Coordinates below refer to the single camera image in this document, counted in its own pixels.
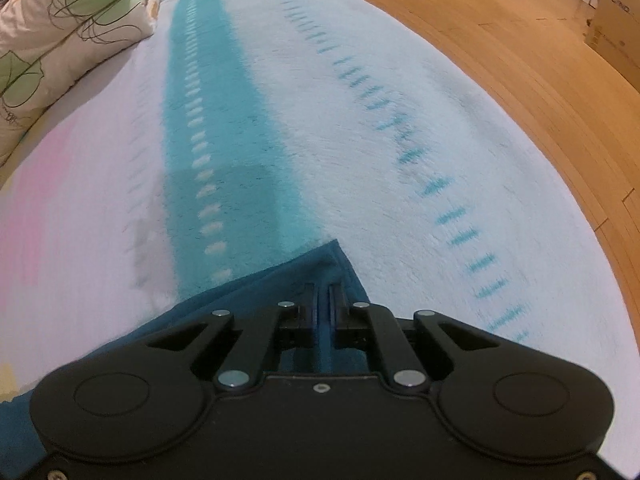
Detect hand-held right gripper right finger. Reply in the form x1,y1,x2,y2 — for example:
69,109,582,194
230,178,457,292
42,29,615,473
328,283,501,390

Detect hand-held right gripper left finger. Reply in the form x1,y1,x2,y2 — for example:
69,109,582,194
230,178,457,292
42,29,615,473
145,283,320,391

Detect teal pants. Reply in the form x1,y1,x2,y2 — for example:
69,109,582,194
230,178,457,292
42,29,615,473
0,239,373,480

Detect white teal striped blanket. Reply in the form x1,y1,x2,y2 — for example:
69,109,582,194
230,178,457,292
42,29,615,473
0,0,640,471

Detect pale bed sheet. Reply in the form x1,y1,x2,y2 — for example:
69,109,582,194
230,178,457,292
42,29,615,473
0,35,151,191

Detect floral cream pillow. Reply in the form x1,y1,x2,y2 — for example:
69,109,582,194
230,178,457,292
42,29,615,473
0,0,167,167

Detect cardboard box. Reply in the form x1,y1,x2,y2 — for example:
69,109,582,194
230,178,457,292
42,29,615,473
582,0,640,87

